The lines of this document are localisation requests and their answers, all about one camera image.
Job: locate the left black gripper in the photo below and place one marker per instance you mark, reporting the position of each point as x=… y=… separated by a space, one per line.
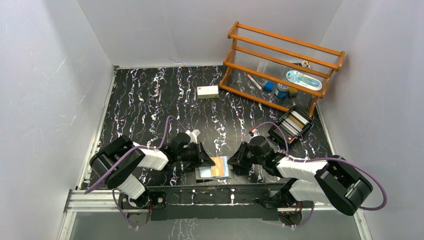
x=200 y=154

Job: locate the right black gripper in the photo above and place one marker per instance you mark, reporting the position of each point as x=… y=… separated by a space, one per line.
x=238 y=159

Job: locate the grey card holder wallet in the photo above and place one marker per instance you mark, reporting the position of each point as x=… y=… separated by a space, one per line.
x=204 y=172

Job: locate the gold VIP credit card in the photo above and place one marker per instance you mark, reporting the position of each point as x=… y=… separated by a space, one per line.
x=219 y=169

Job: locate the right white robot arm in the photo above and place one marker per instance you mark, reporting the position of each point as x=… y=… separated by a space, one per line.
x=330 y=181

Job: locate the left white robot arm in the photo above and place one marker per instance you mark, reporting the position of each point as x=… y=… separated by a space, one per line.
x=116 y=162

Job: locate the black card tray box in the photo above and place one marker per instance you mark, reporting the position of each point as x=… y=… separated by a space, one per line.
x=293 y=124

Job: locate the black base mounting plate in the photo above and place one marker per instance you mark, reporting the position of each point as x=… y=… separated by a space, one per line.
x=228 y=201

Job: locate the white small cardboard box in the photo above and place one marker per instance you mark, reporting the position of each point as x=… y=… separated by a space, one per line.
x=206 y=92

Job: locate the blue small block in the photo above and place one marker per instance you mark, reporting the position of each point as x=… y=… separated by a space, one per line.
x=268 y=86

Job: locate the white marker pen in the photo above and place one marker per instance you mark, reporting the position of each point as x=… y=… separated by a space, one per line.
x=254 y=82

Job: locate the yellow black small block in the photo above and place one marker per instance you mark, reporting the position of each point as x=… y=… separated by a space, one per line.
x=293 y=92

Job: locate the orange wooden shelf rack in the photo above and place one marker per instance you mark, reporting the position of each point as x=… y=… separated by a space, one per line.
x=268 y=56

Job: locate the blister pack blue tool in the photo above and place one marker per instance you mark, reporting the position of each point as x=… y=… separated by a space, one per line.
x=303 y=80

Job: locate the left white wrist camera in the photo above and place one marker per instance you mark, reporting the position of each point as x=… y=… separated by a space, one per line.
x=193 y=135

